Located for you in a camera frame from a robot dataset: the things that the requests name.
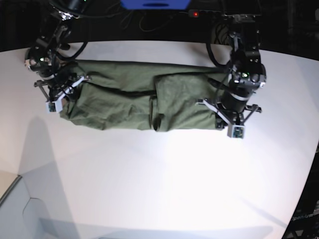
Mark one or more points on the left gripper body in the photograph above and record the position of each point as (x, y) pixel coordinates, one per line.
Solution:
(234, 119)

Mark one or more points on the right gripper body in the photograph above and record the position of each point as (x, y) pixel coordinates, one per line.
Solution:
(55, 92)

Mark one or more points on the green t-shirt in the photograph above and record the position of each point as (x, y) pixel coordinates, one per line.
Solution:
(143, 96)

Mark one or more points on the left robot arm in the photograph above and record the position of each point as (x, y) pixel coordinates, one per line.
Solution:
(245, 74)

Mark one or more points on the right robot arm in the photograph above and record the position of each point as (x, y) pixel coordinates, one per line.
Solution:
(43, 57)

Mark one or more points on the blue box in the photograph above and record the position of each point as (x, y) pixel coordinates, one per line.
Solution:
(154, 4)

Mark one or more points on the black power strip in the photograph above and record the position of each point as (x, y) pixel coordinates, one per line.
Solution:
(201, 13)

